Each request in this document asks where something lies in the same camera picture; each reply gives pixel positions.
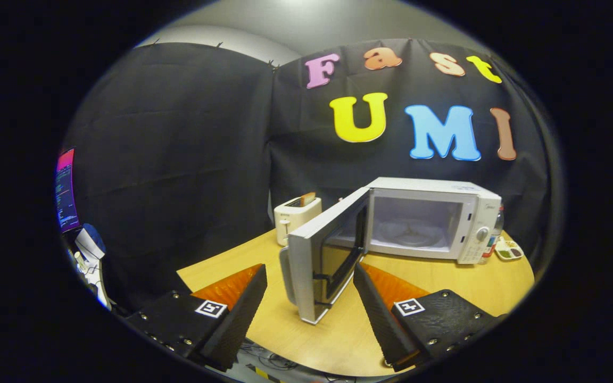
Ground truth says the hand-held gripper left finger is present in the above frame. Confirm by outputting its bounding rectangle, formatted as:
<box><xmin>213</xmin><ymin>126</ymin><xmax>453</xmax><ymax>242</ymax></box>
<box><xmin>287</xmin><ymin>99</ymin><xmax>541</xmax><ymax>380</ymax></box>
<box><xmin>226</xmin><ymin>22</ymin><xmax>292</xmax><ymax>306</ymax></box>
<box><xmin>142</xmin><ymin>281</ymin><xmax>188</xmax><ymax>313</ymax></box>
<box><xmin>124</xmin><ymin>263</ymin><xmax>268</xmax><ymax>373</ymax></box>

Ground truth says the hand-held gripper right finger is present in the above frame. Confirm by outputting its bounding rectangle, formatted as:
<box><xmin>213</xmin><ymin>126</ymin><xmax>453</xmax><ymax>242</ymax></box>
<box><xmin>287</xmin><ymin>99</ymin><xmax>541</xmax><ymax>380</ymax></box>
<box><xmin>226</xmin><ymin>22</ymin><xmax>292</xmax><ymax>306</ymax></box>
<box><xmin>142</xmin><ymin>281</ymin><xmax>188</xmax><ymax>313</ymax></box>
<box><xmin>353</xmin><ymin>262</ymin><xmax>499</xmax><ymax>373</ymax></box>

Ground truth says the divided white dish of beans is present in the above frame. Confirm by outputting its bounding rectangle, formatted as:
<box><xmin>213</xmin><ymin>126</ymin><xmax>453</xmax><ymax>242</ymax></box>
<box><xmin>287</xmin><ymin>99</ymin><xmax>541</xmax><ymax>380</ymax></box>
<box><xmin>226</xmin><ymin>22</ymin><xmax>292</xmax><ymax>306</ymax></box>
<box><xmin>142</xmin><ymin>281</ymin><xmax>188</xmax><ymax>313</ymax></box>
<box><xmin>494</xmin><ymin>238</ymin><xmax>524</xmax><ymax>261</ymax></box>

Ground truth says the clear plastic bottle red cap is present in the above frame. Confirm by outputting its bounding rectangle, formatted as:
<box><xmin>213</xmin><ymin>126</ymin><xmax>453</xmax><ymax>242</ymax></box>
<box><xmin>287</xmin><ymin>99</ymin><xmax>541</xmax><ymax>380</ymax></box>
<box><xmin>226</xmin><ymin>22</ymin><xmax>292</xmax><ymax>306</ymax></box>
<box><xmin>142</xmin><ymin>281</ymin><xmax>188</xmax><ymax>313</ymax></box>
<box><xmin>479</xmin><ymin>205</ymin><xmax>505</xmax><ymax>265</ymax></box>

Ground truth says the white side desk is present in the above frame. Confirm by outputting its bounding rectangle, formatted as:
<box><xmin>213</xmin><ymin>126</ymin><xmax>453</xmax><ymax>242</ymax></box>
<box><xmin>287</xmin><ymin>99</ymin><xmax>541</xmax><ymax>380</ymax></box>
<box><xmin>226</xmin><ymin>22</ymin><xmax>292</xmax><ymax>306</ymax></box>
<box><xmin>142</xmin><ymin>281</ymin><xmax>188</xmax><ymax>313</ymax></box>
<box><xmin>67</xmin><ymin>247</ymin><xmax>113</xmax><ymax>312</ymax></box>

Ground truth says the computer monitor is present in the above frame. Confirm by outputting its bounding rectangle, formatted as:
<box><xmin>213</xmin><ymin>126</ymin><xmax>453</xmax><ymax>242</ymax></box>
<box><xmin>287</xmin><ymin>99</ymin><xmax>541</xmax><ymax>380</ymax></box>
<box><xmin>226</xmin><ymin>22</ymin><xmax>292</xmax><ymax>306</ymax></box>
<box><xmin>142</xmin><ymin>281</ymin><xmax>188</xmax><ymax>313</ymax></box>
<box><xmin>54</xmin><ymin>148</ymin><xmax>81</xmax><ymax>234</ymax></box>

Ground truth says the white microwave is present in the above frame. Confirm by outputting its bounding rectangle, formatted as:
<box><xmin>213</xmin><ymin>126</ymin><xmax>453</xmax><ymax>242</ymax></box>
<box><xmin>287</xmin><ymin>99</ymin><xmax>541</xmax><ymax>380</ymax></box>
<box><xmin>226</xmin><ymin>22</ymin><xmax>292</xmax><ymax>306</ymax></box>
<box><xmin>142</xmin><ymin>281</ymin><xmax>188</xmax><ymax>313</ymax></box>
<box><xmin>279</xmin><ymin>177</ymin><xmax>503</xmax><ymax>325</ymax></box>

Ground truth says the cream toaster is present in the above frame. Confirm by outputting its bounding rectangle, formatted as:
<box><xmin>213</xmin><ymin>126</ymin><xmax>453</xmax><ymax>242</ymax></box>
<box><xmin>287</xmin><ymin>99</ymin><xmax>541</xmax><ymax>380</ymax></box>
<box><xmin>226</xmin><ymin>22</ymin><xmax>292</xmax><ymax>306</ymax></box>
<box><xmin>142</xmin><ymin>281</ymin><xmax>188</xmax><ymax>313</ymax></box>
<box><xmin>274</xmin><ymin>196</ymin><xmax>323</xmax><ymax>247</ymax></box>

